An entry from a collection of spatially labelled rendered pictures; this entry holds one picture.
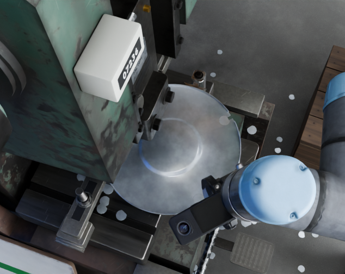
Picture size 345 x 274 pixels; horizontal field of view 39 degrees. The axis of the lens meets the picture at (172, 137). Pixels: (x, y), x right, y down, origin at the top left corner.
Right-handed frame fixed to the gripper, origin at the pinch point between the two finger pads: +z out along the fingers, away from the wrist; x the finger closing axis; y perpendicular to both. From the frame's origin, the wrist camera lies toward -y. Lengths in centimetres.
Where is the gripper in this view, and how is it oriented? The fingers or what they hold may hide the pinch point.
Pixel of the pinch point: (208, 204)
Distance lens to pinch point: 87.7
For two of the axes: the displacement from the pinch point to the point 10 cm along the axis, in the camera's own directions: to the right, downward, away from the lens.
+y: 8.9, -4.3, 1.6
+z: -1.0, 1.6, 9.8
